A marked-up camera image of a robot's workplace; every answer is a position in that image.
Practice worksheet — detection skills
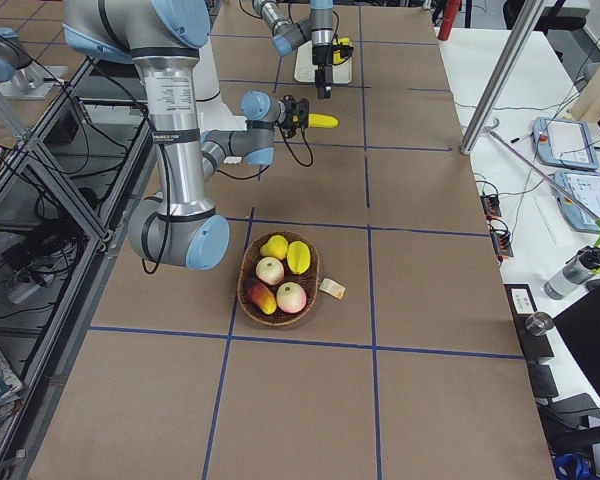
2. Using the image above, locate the orange circuit board module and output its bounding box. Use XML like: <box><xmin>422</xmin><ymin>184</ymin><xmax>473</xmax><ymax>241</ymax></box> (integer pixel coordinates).
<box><xmin>480</xmin><ymin>194</ymin><xmax>502</xmax><ymax>219</ymax></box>

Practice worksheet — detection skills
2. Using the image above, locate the pink red apple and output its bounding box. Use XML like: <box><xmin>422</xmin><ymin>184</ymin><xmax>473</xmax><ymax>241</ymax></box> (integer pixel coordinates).
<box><xmin>276</xmin><ymin>282</ymin><xmax>307</xmax><ymax>314</ymax></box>

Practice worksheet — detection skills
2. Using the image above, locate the small paper tag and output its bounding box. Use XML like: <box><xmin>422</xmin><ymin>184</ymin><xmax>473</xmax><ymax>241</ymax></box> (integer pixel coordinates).
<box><xmin>319</xmin><ymin>278</ymin><xmax>346</xmax><ymax>300</ymax></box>

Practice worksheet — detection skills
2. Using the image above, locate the yellow star fruit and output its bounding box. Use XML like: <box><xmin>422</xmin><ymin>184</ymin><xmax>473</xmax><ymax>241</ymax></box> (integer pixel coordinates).
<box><xmin>286</xmin><ymin>241</ymin><xmax>311</xmax><ymax>274</ymax></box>

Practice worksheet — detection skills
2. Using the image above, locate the aluminium frame post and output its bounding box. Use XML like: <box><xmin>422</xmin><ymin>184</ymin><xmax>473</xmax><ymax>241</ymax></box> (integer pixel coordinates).
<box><xmin>460</xmin><ymin>0</ymin><xmax>544</xmax><ymax>155</ymax></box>

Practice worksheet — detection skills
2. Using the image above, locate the yellow pear in basket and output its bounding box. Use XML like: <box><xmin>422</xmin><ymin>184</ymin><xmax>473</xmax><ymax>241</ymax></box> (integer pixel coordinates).
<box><xmin>260</xmin><ymin>235</ymin><xmax>289</xmax><ymax>260</ymax></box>

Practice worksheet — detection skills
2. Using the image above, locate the near blue teach pendant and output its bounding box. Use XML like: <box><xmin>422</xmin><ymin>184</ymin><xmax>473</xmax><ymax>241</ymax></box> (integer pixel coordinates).
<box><xmin>554</xmin><ymin>169</ymin><xmax>600</xmax><ymax>233</ymax></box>

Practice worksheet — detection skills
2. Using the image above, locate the grey water bottle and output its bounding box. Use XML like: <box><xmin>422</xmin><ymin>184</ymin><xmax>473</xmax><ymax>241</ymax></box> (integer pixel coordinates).
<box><xmin>543</xmin><ymin>246</ymin><xmax>600</xmax><ymax>300</ymax></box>

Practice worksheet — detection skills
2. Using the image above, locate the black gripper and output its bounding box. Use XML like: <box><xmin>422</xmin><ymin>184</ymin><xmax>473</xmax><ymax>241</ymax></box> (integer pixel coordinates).
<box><xmin>311</xmin><ymin>43</ymin><xmax>353</xmax><ymax>98</ymax></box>
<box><xmin>279</xmin><ymin>80</ymin><xmax>324</xmax><ymax>136</ymax></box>

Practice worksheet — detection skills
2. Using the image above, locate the white rectangular bear tray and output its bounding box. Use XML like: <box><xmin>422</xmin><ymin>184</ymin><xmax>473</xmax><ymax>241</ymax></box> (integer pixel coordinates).
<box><xmin>294</xmin><ymin>41</ymin><xmax>353</xmax><ymax>85</ymax></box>

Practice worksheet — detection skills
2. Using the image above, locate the woven wicker fruit basket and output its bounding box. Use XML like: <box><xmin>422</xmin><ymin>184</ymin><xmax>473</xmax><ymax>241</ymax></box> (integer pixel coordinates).
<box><xmin>237</xmin><ymin>231</ymin><xmax>320</xmax><ymax>327</ymax></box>

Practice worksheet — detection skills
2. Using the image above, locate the red fire extinguisher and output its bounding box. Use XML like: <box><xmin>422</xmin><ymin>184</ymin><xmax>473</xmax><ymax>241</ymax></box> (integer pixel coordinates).
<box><xmin>437</xmin><ymin>0</ymin><xmax>462</xmax><ymax>41</ymax></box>

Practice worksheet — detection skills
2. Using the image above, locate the blue teach pendant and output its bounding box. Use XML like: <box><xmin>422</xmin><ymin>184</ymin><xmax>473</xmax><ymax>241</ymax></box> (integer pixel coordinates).
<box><xmin>554</xmin><ymin>169</ymin><xmax>600</xmax><ymax>233</ymax></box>
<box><xmin>532</xmin><ymin>117</ymin><xmax>599</xmax><ymax>172</ymax></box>

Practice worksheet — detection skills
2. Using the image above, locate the green tipped reacher grabber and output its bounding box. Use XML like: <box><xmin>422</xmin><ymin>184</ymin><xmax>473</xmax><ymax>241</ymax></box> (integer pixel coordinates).
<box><xmin>482</xmin><ymin>120</ymin><xmax>600</xmax><ymax>246</ymax></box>

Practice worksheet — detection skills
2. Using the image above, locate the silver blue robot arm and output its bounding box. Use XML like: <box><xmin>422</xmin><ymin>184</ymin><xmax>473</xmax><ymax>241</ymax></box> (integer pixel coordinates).
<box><xmin>63</xmin><ymin>1</ymin><xmax>310</xmax><ymax>270</ymax></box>
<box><xmin>251</xmin><ymin>0</ymin><xmax>354</xmax><ymax>99</ymax></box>

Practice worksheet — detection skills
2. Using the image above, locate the far blue teach pendant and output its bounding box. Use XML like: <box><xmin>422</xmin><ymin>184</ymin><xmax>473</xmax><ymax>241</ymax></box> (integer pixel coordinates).
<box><xmin>532</xmin><ymin>117</ymin><xmax>599</xmax><ymax>172</ymax></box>

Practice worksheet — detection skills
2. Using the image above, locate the yellow banana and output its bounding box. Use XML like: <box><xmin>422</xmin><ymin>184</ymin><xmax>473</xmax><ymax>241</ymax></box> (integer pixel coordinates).
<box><xmin>332</xmin><ymin>37</ymin><xmax>354</xmax><ymax>65</ymax></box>
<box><xmin>307</xmin><ymin>113</ymin><xmax>339</xmax><ymax>129</ymax></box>

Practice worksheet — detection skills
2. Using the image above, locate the black camera cable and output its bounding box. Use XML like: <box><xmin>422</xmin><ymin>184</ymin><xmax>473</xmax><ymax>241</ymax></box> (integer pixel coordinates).
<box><xmin>214</xmin><ymin>124</ymin><xmax>315</xmax><ymax>182</ymax></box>

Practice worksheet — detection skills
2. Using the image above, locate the small metal cup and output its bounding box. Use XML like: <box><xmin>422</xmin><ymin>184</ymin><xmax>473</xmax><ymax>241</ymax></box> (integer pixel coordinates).
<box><xmin>524</xmin><ymin>311</ymin><xmax>554</xmax><ymax>337</ymax></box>

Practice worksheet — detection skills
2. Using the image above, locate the yellow orange pear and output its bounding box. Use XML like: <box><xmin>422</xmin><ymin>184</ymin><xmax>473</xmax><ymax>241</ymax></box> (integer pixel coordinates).
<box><xmin>245</xmin><ymin>278</ymin><xmax>277</xmax><ymax>315</ymax></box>

